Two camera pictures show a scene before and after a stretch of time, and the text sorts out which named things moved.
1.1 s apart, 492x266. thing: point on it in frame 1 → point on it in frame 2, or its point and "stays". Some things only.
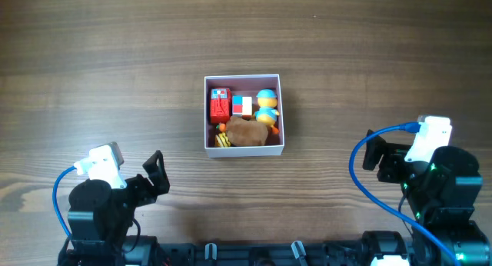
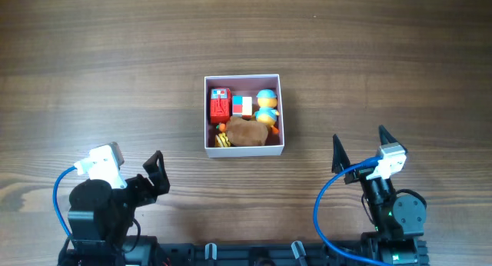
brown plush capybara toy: x=241 y=132 stays
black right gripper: x=392 y=156 → x=340 y=161
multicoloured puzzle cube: x=242 y=105 stays
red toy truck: x=220 y=105 stays
